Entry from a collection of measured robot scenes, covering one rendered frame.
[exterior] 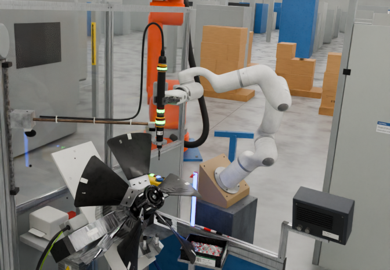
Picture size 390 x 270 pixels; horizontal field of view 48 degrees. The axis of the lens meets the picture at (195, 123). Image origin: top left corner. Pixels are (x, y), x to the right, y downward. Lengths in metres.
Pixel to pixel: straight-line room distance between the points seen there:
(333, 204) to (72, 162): 1.25
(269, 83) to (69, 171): 1.05
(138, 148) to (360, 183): 2.02
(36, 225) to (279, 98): 1.41
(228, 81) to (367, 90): 1.56
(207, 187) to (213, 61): 7.59
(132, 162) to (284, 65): 9.25
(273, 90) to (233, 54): 7.85
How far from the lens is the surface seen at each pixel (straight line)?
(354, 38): 3.46
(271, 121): 2.32
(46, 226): 2.43
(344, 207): 2.12
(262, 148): 2.42
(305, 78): 11.15
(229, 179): 2.62
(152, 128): 2.02
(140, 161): 2.13
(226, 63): 10.03
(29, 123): 2.09
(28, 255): 2.69
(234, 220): 2.61
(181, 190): 2.24
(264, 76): 2.13
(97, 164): 1.93
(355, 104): 3.50
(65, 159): 2.21
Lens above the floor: 2.09
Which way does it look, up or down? 15 degrees down
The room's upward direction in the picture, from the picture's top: 3 degrees clockwise
